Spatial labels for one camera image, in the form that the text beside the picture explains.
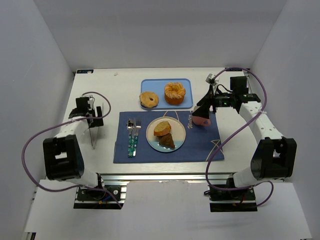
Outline fork with green handle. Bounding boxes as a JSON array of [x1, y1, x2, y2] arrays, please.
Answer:
[[132, 118, 141, 157]]

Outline sliced toast bread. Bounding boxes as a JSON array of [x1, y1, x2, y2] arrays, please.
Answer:
[[153, 121, 172, 137]]

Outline brown croissant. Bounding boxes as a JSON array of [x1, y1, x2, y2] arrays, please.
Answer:
[[157, 133, 176, 149]]

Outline blue plastic tray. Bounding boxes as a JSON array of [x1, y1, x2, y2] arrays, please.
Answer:
[[140, 78, 194, 110]]

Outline white and blue plate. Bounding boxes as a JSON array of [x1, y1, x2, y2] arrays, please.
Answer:
[[146, 116, 186, 153]]

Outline round bagel bread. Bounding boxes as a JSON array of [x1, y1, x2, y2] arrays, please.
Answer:
[[139, 91, 159, 108]]

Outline blue cloth placemat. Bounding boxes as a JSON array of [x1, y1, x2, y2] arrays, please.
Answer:
[[113, 110, 221, 164]]

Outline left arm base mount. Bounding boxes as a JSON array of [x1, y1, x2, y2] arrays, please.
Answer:
[[73, 175, 129, 210]]

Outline left blue label sticker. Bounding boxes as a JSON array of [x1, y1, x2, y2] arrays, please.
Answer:
[[76, 69, 94, 74]]

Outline metal tongs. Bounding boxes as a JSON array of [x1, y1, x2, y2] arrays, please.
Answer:
[[88, 105, 104, 150]]

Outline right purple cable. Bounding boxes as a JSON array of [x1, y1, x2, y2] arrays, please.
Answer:
[[204, 66, 274, 207]]

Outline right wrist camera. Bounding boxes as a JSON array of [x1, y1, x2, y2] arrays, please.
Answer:
[[205, 73, 220, 87]]

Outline round orange sugared bun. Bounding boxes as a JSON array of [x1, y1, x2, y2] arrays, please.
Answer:
[[164, 82, 186, 105]]

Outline spoon with green handle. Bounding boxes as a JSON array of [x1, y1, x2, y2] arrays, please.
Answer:
[[126, 118, 134, 158]]

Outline aluminium table edge rail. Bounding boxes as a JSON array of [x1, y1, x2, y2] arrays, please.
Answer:
[[46, 171, 286, 187]]

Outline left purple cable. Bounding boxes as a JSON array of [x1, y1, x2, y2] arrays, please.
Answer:
[[21, 91, 123, 209]]

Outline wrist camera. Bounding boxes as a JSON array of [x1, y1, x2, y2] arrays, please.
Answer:
[[205, 73, 220, 87], [88, 95, 96, 112]]

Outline pink mug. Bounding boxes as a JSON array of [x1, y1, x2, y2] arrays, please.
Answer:
[[191, 115, 211, 127]]

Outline right blue label sticker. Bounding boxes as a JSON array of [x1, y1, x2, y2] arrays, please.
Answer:
[[225, 67, 243, 72]]

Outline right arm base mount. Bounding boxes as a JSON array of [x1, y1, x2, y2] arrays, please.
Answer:
[[203, 174, 258, 213]]

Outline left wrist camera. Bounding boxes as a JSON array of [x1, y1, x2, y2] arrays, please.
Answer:
[[88, 95, 96, 112]]

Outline purple cable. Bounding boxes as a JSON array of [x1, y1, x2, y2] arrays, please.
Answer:
[[204, 66, 274, 207], [21, 91, 123, 209]]

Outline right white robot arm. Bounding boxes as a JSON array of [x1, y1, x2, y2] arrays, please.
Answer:
[[191, 74, 297, 190]]

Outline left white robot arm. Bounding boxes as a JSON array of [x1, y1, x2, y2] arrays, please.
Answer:
[[43, 96, 104, 189]]

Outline blue label sticker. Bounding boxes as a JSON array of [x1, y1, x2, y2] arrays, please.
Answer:
[[76, 69, 94, 74], [225, 67, 243, 72]]

